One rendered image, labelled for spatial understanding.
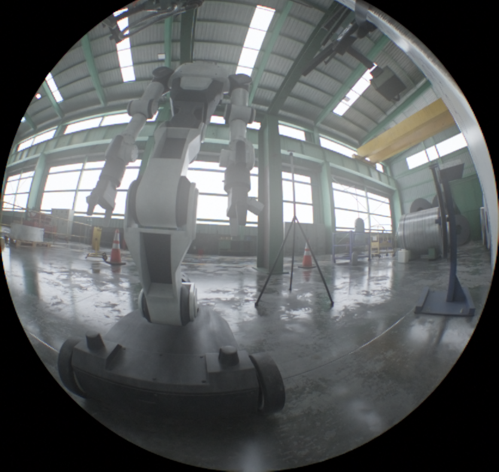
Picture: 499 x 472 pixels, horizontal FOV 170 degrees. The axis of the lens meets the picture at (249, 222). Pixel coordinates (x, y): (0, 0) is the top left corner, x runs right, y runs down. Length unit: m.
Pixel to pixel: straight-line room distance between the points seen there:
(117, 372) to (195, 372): 0.19
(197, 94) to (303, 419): 1.17
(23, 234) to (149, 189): 5.31
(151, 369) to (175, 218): 0.38
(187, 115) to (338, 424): 1.10
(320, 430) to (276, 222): 3.12
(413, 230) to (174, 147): 5.00
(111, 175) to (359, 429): 1.01
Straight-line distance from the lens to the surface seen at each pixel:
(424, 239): 4.95
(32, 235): 5.63
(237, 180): 0.51
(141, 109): 0.81
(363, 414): 0.63
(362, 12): 0.52
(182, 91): 0.79
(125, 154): 0.64
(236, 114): 0.74
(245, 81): 0.95
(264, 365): 0.46
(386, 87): 1.37
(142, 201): 0.42
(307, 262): 4.13
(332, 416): 0.61
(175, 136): 0.62
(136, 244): 0.45
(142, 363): 0.49
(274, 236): 3.22
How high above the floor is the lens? 0.49
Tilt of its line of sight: 8 degrees up
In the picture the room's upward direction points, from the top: 1 degrees clockwise
